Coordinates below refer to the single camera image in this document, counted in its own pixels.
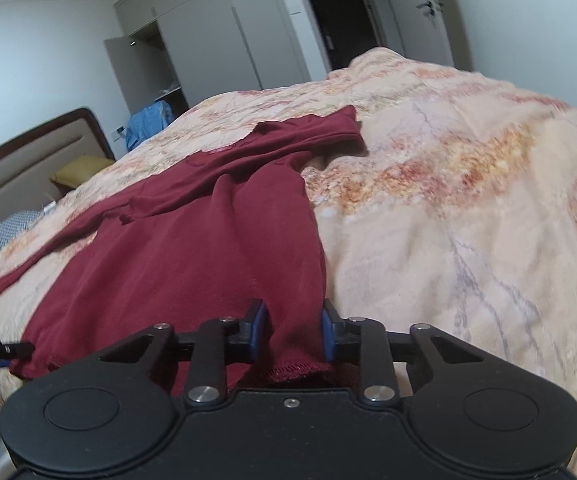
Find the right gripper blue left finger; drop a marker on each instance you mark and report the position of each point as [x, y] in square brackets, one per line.
[251, 331]

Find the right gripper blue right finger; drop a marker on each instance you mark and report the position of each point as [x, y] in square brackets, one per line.
[334, 333]

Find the dark red long-sleeve garment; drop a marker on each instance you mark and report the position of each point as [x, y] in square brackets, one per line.
[200, 240]

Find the blue clothing pile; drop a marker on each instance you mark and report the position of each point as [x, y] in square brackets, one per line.
[147, 123]

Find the black white checkered pillow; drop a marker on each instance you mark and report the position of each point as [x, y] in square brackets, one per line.
[15, 224]

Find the brown padded bed headboard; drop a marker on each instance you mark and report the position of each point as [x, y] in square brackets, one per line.
[28, 161]

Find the peach floral bed quilt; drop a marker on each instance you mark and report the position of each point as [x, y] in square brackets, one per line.
[462, 214]

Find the olive yellow pillow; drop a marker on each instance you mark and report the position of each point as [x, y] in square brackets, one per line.
[80, 170]

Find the grey built-in wardrobe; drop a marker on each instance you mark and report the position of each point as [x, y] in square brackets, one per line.
[202, 48]

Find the white room door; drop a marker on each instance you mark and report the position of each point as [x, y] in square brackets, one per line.
[423, 31]

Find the wall power socket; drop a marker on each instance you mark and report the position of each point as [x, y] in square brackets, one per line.
[118, 133]

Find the black door handle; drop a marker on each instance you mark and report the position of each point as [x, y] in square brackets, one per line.
[431, 7]

